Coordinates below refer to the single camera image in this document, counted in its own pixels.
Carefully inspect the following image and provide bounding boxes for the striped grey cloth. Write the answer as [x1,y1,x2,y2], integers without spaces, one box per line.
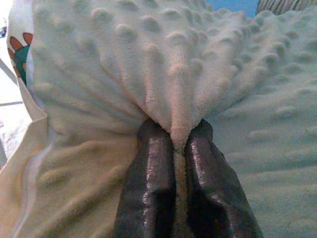
[256,0,317,15]

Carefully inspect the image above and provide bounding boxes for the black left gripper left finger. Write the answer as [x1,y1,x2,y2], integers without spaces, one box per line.
[112,119,178,238]

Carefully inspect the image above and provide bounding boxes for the blue panel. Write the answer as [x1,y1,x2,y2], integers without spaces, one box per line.
[206,0,260,18]

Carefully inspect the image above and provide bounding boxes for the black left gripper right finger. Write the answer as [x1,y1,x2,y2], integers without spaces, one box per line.
[184,119,263,238]

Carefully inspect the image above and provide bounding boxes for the white dotted plush pillow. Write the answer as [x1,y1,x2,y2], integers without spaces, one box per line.
[0,0,317,238]

